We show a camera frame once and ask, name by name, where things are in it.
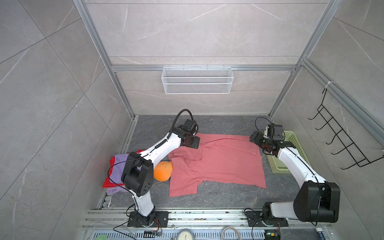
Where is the purple folded t shirt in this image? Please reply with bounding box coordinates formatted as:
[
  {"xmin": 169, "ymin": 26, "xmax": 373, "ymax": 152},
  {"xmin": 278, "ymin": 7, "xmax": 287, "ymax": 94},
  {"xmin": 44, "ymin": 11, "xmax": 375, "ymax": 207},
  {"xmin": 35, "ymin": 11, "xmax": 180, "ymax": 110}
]
[{"xmin": 103, "ymin": 154, "xmax": 129, "ymax": 195}]

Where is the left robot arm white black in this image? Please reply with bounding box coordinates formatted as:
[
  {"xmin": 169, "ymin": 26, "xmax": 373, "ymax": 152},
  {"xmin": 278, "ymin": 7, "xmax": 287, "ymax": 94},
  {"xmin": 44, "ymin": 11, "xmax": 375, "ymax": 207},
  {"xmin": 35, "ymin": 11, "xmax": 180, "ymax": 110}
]
[{"xmin": 121, "ymin": 125, "xmax": 200, "ymax": 227}]

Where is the round pressure gauge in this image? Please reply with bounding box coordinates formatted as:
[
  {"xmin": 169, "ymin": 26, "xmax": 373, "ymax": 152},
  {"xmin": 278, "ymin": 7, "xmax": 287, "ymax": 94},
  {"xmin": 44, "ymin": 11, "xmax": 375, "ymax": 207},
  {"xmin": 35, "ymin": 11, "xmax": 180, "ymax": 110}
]
[{"xmin": 176, "ymin": 229, "xmax": 195, "ymax": 240}]

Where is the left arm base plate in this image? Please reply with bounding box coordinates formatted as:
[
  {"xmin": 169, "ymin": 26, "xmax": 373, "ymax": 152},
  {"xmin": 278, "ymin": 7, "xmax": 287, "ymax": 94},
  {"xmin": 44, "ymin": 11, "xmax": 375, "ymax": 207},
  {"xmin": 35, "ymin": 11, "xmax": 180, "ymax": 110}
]
[{"xmin": 127, "ymin": 211, "xmax": 169, "ymax": 228}]

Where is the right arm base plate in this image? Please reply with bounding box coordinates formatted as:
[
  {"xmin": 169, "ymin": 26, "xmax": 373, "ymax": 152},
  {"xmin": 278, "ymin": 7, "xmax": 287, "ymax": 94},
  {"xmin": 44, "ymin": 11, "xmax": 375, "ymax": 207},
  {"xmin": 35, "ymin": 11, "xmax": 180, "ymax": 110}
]
[{"xmin": 244, "ymin": 211, "xmax": 289, "ymax": 228}]

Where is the black wire hook rack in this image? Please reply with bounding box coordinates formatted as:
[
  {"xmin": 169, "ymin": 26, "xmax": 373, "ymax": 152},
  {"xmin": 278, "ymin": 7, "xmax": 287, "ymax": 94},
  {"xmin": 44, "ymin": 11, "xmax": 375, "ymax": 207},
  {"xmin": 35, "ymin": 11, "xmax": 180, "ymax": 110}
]
[{"xmin": 308, "ymin": 89, "xmax": 384, "ymax": 171}]

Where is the white cable loop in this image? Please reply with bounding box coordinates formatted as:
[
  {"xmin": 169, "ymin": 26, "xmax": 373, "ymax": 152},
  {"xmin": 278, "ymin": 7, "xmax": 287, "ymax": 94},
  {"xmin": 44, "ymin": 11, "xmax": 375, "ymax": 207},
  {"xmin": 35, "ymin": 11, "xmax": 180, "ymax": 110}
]
[{"xmin": 221, "ymin": 225, "xmax": 242, "ymax": 240}]

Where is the green plastic basket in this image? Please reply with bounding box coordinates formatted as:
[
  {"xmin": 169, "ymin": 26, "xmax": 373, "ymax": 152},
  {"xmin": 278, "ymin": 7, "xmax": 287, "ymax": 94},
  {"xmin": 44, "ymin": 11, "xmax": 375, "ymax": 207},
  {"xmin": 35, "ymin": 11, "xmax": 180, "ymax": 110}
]
[{"xmin": 263, "ymin": 130, "xmax": 313, "ymax": 175}]

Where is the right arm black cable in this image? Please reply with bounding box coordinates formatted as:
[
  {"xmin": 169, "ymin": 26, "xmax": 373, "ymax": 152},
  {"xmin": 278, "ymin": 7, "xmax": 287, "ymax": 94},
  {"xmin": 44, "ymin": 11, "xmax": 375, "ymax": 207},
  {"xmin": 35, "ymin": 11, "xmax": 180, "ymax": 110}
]
[{"xmin": 254, "ymin": 116, "xmax": 286, "ymax": 139}]

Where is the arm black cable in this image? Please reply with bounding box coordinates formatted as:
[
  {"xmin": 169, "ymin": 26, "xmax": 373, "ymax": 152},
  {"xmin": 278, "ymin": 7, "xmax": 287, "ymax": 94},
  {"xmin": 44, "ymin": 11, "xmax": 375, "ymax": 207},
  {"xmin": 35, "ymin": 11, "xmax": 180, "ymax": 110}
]
[
  {"xmin": 254, "ymin": 116, "xmax": 286, "ymax": 139},
  {"xmin": 166, "ymin": 108, "xmax": 194, "ymax": 140}
]

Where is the orange plush fish toy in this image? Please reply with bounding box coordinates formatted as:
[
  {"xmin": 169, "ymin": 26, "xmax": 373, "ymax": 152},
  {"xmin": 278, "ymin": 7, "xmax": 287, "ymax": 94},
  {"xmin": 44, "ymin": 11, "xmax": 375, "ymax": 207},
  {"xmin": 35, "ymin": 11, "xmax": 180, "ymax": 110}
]
[{"xmin": 154, "ymin": 161, "xmax": 173, "ymax": 182}]

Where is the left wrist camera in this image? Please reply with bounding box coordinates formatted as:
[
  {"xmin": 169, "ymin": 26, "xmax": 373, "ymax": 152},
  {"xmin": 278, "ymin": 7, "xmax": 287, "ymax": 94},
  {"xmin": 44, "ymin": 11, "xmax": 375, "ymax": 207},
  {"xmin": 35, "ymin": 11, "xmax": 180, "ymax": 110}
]
[{"xmin": 182, "ymin": 119, "xmax": 199, "ymax": 136}]

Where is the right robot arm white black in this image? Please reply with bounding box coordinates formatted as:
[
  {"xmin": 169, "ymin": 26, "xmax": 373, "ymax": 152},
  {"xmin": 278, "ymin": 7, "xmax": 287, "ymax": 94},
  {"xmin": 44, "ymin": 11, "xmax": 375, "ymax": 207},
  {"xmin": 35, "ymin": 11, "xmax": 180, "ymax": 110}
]
[{"xmin": 250, "ymin": 131, "xmax": 341, "ymax": 223}]

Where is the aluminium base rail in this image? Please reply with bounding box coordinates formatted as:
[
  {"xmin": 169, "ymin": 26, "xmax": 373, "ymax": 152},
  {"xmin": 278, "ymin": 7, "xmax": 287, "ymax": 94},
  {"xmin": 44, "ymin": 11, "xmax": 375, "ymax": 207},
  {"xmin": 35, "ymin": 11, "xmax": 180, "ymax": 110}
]
[{"xmin": 78, "ymin": 208, "xmax": 338, "ymax": 240}]

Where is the red folded t shirt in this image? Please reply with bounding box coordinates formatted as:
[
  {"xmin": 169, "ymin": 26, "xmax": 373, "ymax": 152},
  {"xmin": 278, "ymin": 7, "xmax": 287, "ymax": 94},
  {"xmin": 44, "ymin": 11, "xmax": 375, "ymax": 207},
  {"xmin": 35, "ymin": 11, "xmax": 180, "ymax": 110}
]
[{"xmin": 103, "ymin": 151, "xmax": 142, "ymax": 189}]

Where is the pink t shirt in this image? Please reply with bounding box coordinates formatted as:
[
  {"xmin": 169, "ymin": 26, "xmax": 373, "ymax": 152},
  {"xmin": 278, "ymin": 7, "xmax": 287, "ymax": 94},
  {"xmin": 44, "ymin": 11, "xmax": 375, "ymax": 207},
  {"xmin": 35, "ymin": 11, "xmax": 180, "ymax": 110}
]
[{"xmin": 168, "ymin": 134, "xmax": 267, "ymax": 197}]

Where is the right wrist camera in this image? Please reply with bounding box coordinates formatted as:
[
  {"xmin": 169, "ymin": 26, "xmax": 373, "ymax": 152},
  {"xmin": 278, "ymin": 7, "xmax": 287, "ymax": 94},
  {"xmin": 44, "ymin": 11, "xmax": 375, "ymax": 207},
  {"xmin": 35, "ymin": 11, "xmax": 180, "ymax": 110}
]
[{"xmin": 267, "ymin": 124, "xmax": 285, "ymax": 141}]

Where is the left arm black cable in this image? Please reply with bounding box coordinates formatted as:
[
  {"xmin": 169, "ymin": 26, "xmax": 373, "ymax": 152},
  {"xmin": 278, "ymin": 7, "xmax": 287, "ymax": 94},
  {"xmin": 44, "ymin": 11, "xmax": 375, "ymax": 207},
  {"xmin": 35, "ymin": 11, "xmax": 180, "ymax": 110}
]
[{"xmin": 166, "ymin": 108, "xmax": 194, "ymax": 140}]

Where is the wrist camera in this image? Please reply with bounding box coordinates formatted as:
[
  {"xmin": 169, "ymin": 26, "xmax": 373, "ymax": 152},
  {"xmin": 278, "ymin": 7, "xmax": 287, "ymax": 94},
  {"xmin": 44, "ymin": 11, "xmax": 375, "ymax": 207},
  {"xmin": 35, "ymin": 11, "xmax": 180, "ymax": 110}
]
[
  {"xmin": 267, "ymin": 124, "xmax": 285, "ymax": 141},
  {"xmin": 182, "ymin": 119, "xmax": 199, "ymax": 136}
]

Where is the white wire mesh shelf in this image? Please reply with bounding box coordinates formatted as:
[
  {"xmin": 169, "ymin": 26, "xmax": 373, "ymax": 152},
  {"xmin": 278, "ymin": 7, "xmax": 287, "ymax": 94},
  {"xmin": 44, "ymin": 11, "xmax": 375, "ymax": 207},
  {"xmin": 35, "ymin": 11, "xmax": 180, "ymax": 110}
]
[{"xmin": 161, "ymin": 67, "xmax": 234, "ymax": 95}]

